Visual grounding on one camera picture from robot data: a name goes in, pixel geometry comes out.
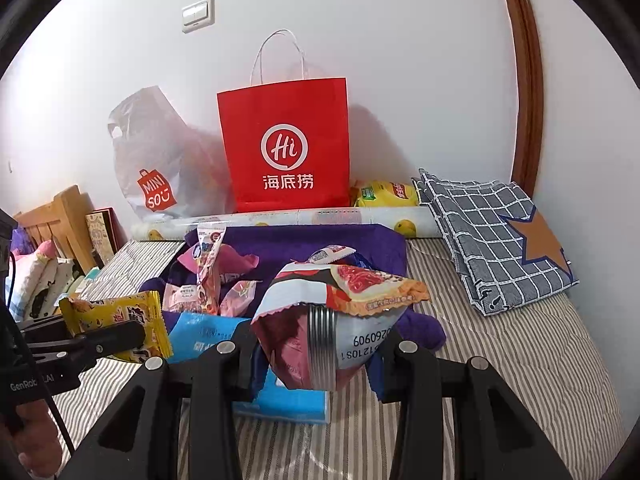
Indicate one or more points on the person's left hand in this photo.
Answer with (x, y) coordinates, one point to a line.
(40, 435)

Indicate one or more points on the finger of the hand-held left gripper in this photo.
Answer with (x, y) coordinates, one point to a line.
(45, 329)
(100, 346)

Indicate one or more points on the yellow chips bag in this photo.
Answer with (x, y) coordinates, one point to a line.
(385, 194)

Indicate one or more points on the purple towel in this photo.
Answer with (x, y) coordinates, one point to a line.
(300, 245)

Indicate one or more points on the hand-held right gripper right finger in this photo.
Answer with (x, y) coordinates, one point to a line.
(380, 380)

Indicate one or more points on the yellow snack packet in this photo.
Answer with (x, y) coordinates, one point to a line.
(120, 322)

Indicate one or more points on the patterned book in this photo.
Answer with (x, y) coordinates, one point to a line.
(102, 235)

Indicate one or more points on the blue tissue pack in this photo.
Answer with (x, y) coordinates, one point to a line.
(200, 335)

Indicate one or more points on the large pink blue snack packet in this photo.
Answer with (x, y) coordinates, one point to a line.
(192, 255)

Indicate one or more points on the white plastic shopping bag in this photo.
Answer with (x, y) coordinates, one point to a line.
(165, 160)

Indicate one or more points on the striped quilted mattress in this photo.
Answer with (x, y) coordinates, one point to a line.
(500, 360)

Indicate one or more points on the small blue snack packet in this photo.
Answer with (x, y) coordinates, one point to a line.
(359, 260)

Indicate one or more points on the pink plush toy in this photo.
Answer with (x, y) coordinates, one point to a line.
(45, 251)

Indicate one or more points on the red paper bag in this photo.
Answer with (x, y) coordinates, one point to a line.
(285, 125)

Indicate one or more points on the wooden headboard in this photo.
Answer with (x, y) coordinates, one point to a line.
(60, 220)

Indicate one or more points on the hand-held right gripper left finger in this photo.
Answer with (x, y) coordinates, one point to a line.
(247, 370)

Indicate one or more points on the pink white cake roll packet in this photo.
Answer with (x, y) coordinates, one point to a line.
(209, 260)

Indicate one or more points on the blue checked cloth with star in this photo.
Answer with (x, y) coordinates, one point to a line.
(490, 240)

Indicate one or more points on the teal white box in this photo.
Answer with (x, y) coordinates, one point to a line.
(86, 280)

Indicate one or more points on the white printed pillow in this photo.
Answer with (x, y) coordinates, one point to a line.
(40, 285)

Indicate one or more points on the white light switch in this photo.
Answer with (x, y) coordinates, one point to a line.
(198, 15)

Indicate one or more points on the white red snack packet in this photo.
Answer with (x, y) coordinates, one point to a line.
(340, 300)

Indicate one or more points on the pink pastry packet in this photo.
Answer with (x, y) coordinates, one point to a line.
(234, 264)
(239, 297)
(182, 297)

